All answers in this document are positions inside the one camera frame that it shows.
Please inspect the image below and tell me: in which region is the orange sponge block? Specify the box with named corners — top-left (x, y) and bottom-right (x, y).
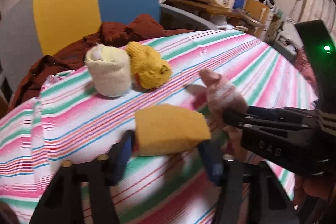
top-left (134, 104), bottom-right (211, 156)

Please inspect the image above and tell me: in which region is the pink striped sock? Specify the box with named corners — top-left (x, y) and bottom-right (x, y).
top-left (199, 69), bottom-right (248, 162)

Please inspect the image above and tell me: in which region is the right hand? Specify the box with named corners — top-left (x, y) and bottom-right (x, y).
top-left (293, 174), bottom-right (335, 206)

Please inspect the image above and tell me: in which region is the striped bed sheet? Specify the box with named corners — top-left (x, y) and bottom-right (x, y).
top-left (0, 29), bottom-right (320, 224)

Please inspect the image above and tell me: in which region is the cream rolled sock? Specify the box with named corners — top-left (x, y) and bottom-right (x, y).
top-left (84, 44), bottom-right (132, 97)

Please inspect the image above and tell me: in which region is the yellow rolled sock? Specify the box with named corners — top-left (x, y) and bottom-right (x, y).
top-left (126, 42), bottom-right (172, 90)

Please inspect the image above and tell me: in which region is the dark red blanket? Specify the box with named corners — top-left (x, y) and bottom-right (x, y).
top-left (9, 14), bottom-right (190, 111)

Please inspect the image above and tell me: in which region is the small white fan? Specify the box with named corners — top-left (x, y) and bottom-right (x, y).
top-left (264, 0), bottom-right (275, 9)

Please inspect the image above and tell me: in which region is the blue kettle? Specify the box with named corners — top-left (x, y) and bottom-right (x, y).
top-left (233, 0), bottom-right (247, 10)

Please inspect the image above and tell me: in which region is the wooden desk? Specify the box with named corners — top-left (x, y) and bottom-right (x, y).
top-left (166, 0), bottom-right (264, 28)

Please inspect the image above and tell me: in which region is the grey yellow blue headboard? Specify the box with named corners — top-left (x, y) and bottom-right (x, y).
top-left (0, 0), bottom-right (161, 83)

